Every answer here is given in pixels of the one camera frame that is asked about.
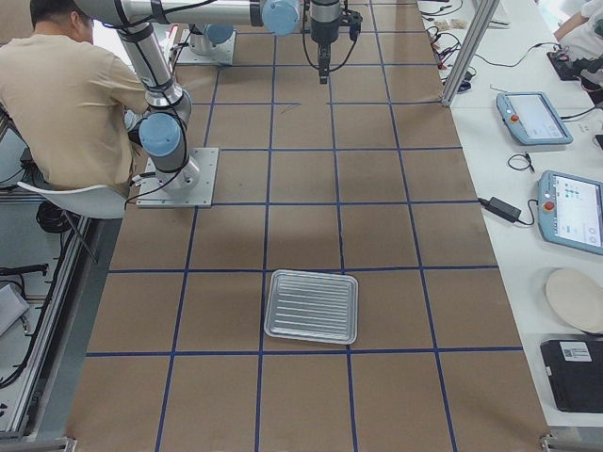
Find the lower teach pendant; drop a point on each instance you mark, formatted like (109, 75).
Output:
(570, 211)

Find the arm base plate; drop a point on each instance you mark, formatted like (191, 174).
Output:
(223, 55)
(193, 186)

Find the beige round plate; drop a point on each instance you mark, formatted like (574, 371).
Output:
(576, 299)

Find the black flat case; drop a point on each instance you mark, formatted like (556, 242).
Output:
(574, 371)

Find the person in beige shirt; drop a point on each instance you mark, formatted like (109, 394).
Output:
(68, 99)

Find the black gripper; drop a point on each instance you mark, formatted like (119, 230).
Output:
(323, 30)

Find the teach pendant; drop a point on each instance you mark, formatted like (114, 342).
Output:
(532, 119)
(570, 211)

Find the aluminium frame post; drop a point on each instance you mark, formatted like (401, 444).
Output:
(474, 34)

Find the upper teach pendant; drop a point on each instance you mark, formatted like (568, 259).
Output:
(532, 119)

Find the white plastic chair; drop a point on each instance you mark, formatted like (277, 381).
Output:
(100, 201)

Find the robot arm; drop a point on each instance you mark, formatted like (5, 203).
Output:
(204, 38)
(163, 135)

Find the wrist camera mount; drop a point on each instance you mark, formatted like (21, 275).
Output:
(353, 21)

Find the black power adapter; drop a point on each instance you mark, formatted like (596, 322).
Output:
(501, 209)

